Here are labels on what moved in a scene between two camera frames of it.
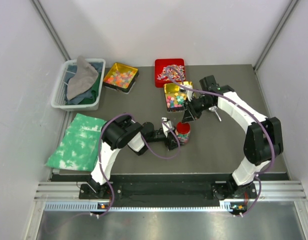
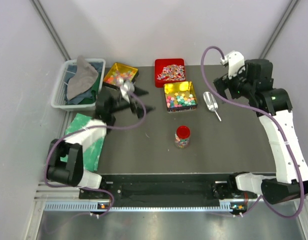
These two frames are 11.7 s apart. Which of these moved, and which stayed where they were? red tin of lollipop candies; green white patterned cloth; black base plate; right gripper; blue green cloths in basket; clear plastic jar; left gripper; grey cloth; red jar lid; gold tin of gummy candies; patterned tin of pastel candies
Moved: clear plastic jar; right gripper; left gripper; red jar lid
Stayed: gold tin of gummy candies; green white patterned cloth; patterned tin of pastel candies; grey cloth; red tin of lollipop candies; black base plate; blue green cloths in basket
